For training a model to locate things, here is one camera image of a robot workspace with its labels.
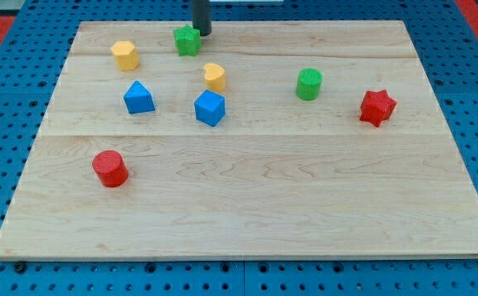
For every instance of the green star block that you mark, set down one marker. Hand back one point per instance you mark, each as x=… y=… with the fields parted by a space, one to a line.
x=187 y=40

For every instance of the red star block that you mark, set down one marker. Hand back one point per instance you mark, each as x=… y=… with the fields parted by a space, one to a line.
x=376 y=107

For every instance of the yellow hexagon block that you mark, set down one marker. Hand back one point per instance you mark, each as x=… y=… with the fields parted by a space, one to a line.
x=125 y=55

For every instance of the blue cube block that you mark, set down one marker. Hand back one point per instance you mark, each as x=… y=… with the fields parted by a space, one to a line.
x=209 y=107

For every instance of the light wooden board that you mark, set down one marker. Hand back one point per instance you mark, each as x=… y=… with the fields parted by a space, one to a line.
x=278 y=178

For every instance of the yellow heart block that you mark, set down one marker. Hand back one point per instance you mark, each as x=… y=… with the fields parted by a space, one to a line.
x=214 y=76

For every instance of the green cylinder block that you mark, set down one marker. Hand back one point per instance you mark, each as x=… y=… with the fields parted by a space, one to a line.
x=308 y=84

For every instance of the blue triangle block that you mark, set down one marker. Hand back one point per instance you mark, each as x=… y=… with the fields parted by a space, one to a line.
x=138 y=99

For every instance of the red cylinder block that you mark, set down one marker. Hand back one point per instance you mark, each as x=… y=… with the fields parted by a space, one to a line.
x=110 y=168

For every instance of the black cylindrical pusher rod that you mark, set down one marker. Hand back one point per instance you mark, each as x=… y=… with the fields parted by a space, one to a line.
x=201 y=16

